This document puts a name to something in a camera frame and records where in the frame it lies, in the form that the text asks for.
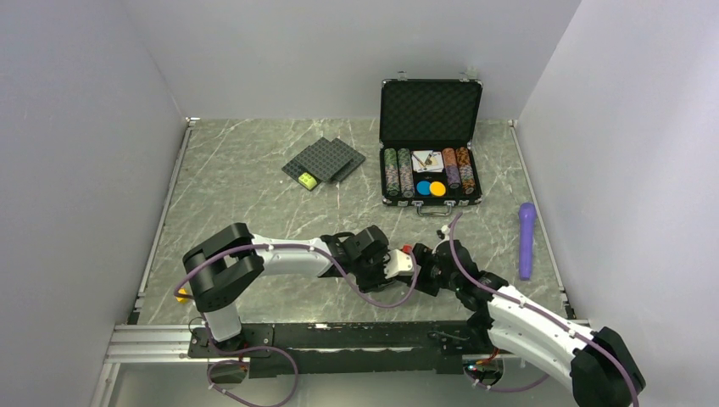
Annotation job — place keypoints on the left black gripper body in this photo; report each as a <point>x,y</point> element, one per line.
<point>370,275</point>

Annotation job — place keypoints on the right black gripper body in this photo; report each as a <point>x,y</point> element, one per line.
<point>431,275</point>

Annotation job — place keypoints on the grey chip stack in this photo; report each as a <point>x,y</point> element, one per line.
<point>392,178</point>

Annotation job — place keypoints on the purple chip stack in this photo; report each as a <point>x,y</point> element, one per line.
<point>453,176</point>

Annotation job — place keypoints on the purple-grey chip stack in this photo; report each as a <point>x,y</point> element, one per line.
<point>406,180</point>

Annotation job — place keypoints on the small chip stack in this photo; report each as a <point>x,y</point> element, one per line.
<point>466,174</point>

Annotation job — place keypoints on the dark green chip stack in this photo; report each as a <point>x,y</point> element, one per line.
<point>404,159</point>

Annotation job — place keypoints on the red chip stack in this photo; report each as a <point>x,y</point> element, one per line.
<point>449,157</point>

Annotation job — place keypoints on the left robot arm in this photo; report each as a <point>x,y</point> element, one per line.
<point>222,267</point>

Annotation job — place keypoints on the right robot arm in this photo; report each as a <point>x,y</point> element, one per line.
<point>595,366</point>

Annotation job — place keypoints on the yellow dealer button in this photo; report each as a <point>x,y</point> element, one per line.
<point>437,189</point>

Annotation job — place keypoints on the blue dealer button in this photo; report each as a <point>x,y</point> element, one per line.
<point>423,188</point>

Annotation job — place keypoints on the purple cylinder object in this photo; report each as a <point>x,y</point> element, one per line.
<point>527,215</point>

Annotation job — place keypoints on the playing cards deck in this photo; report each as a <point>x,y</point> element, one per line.
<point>427,161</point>

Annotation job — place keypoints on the black poker case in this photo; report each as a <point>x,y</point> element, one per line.
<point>430,114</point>

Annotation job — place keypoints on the yellow-green dice block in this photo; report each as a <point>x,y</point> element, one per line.
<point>307,181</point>

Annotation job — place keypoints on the dark foam pad top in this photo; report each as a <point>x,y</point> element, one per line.
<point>320,159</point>

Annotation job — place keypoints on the small yellow object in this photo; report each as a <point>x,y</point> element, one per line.
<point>181,297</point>

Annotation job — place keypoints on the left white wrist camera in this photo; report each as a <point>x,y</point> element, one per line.
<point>398,263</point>

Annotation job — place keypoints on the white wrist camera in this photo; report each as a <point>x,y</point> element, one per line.
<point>398,263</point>
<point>443,232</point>

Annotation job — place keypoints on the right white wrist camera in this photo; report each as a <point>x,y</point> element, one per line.
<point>443,232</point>

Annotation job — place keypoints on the black base frame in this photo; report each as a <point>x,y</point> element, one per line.
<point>443,347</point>

